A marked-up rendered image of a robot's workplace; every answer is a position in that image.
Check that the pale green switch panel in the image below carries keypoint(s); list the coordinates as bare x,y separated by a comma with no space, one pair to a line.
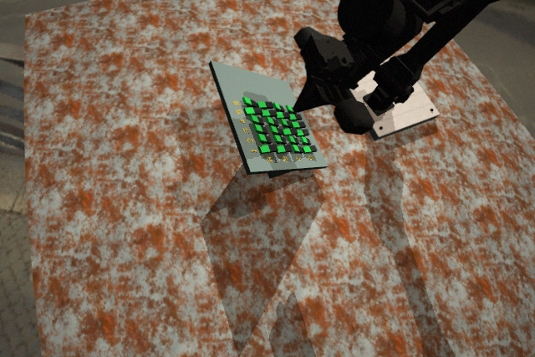
270,136

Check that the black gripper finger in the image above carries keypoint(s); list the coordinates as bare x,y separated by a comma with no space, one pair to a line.
318,98
308,88

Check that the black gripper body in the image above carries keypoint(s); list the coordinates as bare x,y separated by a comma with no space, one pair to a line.
353,116

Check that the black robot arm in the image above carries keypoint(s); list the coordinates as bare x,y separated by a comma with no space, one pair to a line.
386,26

